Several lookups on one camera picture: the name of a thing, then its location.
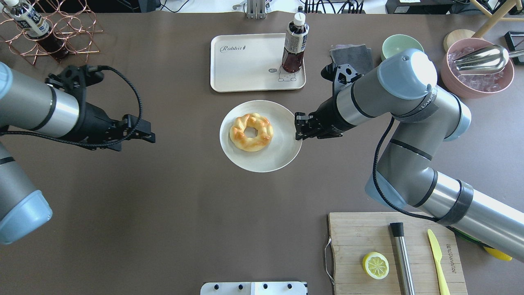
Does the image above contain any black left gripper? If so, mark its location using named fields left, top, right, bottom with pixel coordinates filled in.
left=72, top=103, right=156, bottom=151

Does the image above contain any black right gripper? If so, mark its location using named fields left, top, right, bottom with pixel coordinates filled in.
left=294, top=97, right=355, bottom=141

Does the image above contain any glazed twisted donut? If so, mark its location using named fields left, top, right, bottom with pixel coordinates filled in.
left=229, top=113, right=274, bottom=152

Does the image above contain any white round plate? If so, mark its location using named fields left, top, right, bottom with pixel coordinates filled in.
left=220, top=100, right=302, bottom=172

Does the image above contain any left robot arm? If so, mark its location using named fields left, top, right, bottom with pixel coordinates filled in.
left=0, top=64, right=156, bottom=245

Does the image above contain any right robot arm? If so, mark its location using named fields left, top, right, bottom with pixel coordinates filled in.
left=294, top=48, right=524, bottom=261

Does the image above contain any cream rabbit tray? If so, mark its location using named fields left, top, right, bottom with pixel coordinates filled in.
left=210, top=33, right=306, bottom=92

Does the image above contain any dark tea bottle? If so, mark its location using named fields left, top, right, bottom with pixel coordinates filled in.
left=281, top=12, right=309, bottom=73

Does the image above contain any grey folded cloth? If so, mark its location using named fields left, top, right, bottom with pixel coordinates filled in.
left=330, top=44, right=375, bottom=75

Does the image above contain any wooden cutting board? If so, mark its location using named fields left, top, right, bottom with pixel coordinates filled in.
left=329, top=212, right=468, bottom=295

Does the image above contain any mint green bowl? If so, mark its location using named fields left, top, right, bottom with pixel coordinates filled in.
left=381, top=34, right=425, bottom=61

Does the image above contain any half lemon slice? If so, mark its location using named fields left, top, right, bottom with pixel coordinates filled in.
left=362, top=252, right=389, bottom=280

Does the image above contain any pink ice bowl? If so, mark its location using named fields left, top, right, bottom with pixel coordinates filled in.
left=440, top=39, right=514, bottom=99

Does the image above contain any green lime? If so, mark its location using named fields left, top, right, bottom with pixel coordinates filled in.
left=449, top=227, right=483, bottom=246

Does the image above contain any steel ice scoop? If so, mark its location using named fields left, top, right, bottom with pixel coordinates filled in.
left=451, top=45, right=524, bottom=75

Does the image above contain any yellow plastic knife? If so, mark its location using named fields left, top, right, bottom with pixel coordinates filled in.
left=427, top=229, right=451, bottom=295

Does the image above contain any yellow lemon lower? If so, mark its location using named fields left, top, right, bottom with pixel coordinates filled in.
left=483, top=246, right=513, bottom=261

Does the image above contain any copper wire bottle rack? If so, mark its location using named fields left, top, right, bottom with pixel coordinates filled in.
left=1, top=0, right=104, bottom=65

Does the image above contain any bottle in wire rack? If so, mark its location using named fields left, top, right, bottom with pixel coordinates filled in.
left=1, top=0, right=70, bottom=60

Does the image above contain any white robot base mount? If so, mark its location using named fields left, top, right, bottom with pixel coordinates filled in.
left=200, top=281, right=308, bottom=295

